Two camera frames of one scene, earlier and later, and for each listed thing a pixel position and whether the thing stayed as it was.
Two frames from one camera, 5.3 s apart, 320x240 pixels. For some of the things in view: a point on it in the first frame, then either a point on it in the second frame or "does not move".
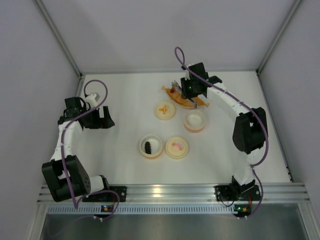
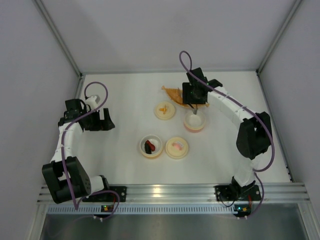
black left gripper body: x=99 y=118 does not move
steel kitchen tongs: x=176 y=86 to x=194 y=110
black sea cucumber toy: x=147 y=147 does not move
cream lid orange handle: x=164 y=110 does not move
